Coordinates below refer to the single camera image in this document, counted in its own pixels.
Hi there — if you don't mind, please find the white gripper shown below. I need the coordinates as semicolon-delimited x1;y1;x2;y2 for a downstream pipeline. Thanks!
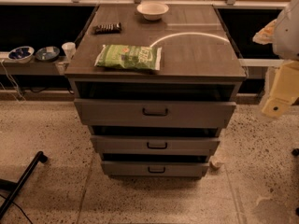
261;60;299;119

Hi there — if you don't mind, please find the grey top drawer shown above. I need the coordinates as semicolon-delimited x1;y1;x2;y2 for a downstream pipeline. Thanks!
75;99;235;128

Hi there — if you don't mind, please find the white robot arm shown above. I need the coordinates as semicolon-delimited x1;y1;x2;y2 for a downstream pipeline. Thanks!
261;0;299;119

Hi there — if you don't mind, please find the grey drawer cabinet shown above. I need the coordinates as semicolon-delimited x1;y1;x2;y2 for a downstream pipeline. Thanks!
64;3;248;180

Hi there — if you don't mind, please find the grey middle drawer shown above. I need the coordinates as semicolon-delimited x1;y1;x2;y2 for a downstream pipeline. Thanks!
91;135;220;155

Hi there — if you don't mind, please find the white bowl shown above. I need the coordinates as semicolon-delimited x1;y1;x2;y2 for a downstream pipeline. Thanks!
136;2;169;21

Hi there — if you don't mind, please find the green chip bag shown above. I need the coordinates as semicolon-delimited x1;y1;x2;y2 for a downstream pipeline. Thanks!
94;45;162;71

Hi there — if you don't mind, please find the white paper cup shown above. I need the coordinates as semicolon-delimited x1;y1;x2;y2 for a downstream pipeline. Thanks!
62;42;76;60

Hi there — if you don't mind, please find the grey side shelf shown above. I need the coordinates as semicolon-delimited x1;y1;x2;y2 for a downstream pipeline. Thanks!
0;52;68;76

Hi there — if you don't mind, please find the grey blue bowl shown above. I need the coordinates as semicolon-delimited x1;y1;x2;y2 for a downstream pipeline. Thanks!
36;46;60;62

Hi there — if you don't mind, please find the blue patterned bowl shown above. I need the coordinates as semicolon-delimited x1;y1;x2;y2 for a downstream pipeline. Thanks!
8;46;35;63

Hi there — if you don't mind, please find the black stand leg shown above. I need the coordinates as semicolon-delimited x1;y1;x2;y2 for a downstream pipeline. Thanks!
0;151;48;219

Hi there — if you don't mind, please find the white cable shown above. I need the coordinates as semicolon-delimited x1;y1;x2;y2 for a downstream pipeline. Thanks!
0;59;26;103

